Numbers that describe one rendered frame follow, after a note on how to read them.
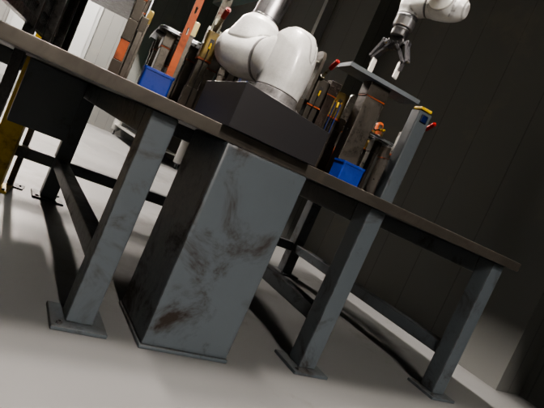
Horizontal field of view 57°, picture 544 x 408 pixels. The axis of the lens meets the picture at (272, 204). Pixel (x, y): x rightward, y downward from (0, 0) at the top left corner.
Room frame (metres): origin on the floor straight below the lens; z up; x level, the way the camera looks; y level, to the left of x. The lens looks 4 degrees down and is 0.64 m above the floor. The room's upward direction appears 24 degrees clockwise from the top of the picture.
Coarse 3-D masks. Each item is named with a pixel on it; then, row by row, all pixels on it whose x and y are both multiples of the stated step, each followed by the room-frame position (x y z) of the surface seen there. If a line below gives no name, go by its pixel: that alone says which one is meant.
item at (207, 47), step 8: (208, 32) 2.06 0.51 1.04; (208, 40) 2.06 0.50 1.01; (200, 48) 2.08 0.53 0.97; (208, 48) 2.05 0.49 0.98; (200, 56) 2.05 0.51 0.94; (208, 56) 2.06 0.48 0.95; (200, 64) 2.07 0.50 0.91; (208, 64) 2.10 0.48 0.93; (192, 72) 2.07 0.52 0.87; (200, 72) 2.07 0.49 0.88; (192, 80) 2.07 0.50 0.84; (200, 80) 2.08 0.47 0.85; (184, 88) 2.07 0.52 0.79; (192, 88) 2.06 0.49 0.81; (184, 96) 2.06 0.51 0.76; (192, 96) 2.07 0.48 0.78; (184, 104) 2.07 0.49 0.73; (192, 104) 2.08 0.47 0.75
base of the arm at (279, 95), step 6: (258, 84) 1.60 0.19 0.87; (264, 84) 1.58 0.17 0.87; (264, 90) 1.58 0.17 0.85; (270, 90) 1.57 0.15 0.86; (276, 90) 1.57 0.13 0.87; (276, 96) 1.57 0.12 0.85; (282, 96) 1.58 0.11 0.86; (288, 96) 1.59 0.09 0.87; (282, 102) 1.58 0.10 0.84; (288, 102) 1.59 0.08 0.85; (294, 102) 1.61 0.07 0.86; (294, 108) 1.63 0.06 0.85
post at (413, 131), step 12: (408, 120) 2.30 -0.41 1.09; (408, 132) 2.26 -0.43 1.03; (420, 132) 2.26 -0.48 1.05; (396, 144) 2.30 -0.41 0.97; (408, 144) 2.25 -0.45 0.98; (396, 156) 2.27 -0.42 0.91; (408, 156) 2.26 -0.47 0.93; (396, 168) 2.25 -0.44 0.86; (384, 180) 2.28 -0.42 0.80; (396, 180) 2.26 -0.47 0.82; (384, 192) 2.25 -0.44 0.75; (396, 192) 2.27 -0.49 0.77
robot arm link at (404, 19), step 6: (402, 12) 2.16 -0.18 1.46; (396, 18) 2.19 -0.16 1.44; (402, 18) 2.16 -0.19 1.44; (408, 18) 2.16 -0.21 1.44; (414, 18) 2.16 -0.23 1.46; (396, 24) 2.19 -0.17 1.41; (402, 24) 2.16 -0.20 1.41; (408, 24) 2.16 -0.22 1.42; (414, 24) 2.18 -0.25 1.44; (408, 30) 2.18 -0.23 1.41
